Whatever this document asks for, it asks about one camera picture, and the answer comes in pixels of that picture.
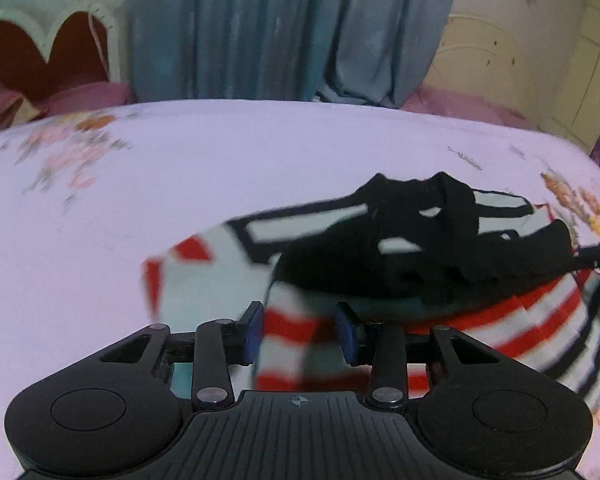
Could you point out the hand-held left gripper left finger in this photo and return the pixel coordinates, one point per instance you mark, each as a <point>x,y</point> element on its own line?
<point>252,332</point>

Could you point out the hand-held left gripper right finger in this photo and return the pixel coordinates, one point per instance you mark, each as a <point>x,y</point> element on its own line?
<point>346,332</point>

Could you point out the striped knit sweater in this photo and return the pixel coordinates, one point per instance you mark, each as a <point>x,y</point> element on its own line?
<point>405,265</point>

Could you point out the floral bed sheet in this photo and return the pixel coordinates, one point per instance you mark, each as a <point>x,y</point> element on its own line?
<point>180,175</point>

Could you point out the cream wardrobe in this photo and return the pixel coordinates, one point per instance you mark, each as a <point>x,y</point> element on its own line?
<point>585,70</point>

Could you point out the pink bed cover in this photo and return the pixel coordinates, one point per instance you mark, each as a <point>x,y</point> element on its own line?
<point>460,107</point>

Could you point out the cream arched headboard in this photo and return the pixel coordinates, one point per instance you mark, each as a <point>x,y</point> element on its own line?
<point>480,65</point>

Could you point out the pink pillow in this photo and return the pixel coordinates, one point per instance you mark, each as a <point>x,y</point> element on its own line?
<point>90,97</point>

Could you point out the blue curtain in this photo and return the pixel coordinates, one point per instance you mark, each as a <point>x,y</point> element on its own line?
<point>280,30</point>

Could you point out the striped purple pillow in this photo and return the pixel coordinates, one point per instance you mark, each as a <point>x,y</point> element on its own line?
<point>2,107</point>

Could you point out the red scalloped headboard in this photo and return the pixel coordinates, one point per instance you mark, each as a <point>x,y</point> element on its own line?
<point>20,60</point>

